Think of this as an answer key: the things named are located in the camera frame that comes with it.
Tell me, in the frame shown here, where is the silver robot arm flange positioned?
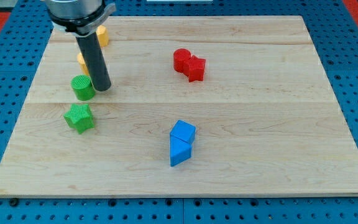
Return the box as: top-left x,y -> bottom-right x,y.
44,0 -> 116,37

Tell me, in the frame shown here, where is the blue cube block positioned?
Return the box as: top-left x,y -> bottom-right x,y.
170,120 -> 196,144

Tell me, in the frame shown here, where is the red star block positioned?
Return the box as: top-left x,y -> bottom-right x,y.
183,55 -> 206,82

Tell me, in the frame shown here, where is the green star block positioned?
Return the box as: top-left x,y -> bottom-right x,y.
63,104 -> 94,134

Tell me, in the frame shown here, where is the light wooden board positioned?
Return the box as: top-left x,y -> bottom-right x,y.
0,16 -> 358,198

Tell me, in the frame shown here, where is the blue triangle block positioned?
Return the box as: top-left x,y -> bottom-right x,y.
170,136 -> 192,167

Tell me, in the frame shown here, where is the red cylinder block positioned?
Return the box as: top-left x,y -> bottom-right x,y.
173,49 -> 191,73

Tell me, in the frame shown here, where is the green cylinder block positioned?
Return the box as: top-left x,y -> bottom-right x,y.
70,75 -> 96,101

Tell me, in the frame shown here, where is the yellow block lower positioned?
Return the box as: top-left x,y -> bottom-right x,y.
76,53 -> 90,76

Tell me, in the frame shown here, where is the yellow block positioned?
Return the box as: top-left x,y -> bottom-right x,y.
76,53 -> 90,76
96,25 -> 109,47

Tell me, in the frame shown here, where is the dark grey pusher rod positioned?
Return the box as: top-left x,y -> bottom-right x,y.
76,33 -> 111,91

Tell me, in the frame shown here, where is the yellow block upper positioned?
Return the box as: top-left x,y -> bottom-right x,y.
96,25 -> 109,47

